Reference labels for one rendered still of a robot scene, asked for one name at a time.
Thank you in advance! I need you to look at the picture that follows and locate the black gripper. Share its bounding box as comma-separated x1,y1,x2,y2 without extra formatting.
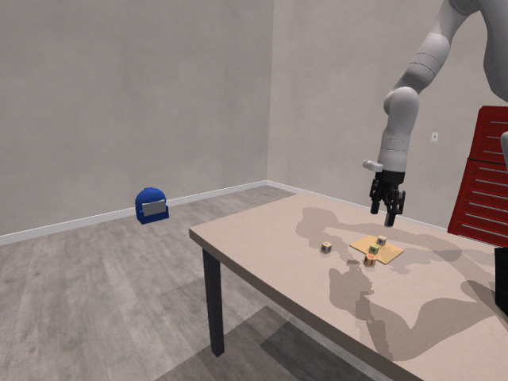
369,170,406,227

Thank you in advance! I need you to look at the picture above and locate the tan square mat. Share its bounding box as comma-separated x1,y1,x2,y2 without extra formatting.
349,235,405,265

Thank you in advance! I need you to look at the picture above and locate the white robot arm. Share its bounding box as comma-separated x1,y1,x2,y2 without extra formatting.
363,0,508,172

